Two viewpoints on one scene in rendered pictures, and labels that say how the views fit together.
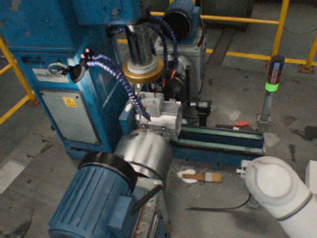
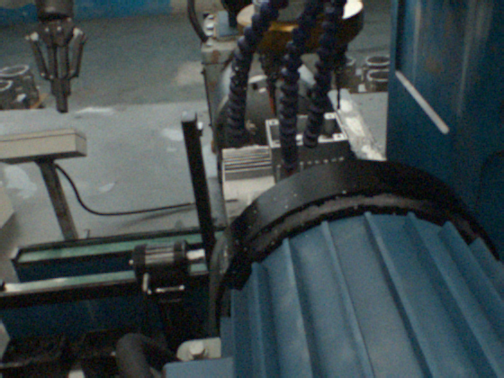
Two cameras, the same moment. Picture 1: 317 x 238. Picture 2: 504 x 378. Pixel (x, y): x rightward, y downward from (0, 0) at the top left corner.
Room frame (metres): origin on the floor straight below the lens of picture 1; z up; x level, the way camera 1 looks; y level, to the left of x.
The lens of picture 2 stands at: (1.66, -0.35, 1.53)
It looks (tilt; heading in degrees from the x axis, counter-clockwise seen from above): 32 degrees down; 159
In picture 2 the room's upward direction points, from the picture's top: 6 degrees counter-clockwise
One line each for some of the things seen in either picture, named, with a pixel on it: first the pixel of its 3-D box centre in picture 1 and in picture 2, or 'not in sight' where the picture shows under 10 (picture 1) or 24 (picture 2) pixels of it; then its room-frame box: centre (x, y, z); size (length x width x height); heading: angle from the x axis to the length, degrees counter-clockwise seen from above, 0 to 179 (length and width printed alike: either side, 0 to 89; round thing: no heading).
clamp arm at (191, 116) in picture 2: (188, 88); (201, 197); (1.03, -0.18, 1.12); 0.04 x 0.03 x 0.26; 69
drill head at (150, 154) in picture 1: (137, 174); (267, 105); (0.62, 0.11, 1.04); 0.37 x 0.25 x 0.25; 159
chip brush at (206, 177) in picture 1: (202, 177); not in sight; (0.71, -0.18, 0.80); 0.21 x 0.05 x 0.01; 76
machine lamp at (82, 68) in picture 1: (67, 69); not in sight; (0.82, 0.29, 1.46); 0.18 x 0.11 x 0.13; 69
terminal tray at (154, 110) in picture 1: (149, 105); (305, 148); (0.97, 0.02, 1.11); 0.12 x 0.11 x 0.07; 69
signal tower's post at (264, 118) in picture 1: (270, 91); not in sight; (1.04, -0.63, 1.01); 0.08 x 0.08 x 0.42; 69
